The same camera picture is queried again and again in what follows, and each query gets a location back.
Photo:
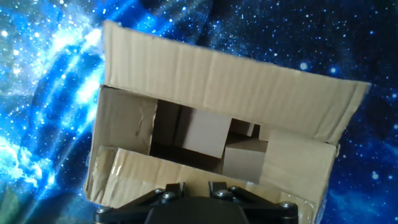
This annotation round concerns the cardboard box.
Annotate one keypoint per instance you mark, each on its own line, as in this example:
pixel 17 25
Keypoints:
pixel 233 81

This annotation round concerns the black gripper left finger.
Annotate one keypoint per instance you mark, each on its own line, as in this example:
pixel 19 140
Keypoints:
pixel 124 214

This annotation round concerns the galaxy and forest print cloth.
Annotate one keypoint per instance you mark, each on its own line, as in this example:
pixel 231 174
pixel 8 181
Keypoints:
pixel 311 31

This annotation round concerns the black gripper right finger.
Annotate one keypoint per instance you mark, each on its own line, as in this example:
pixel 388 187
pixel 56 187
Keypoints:
pixel 270 214

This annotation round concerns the narrow cardboard block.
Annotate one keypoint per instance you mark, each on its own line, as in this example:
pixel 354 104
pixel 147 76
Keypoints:
pixel 242 127

